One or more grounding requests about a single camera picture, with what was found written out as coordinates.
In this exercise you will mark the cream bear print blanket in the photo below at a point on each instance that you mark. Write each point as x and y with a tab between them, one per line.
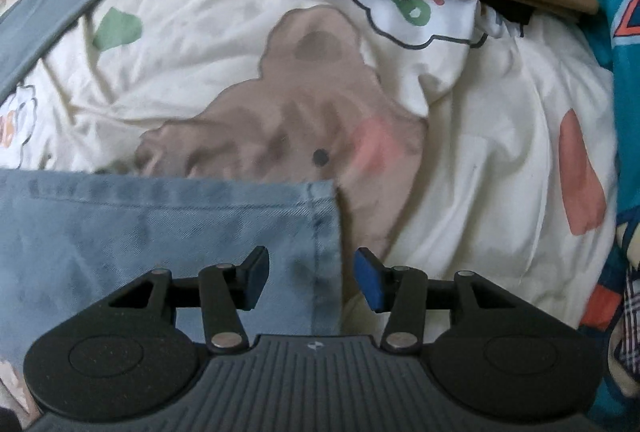
450	162

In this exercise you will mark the teal printed cloth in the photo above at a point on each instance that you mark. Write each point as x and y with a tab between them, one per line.
620	62

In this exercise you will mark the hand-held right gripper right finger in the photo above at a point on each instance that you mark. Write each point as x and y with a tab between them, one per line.
367	282

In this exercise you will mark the plaid cloth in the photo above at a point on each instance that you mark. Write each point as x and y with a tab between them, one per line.
627	337

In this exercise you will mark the light blue denim pants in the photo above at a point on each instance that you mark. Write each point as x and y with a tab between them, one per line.
150	232

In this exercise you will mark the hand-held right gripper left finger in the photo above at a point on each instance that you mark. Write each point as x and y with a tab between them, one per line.
257	282

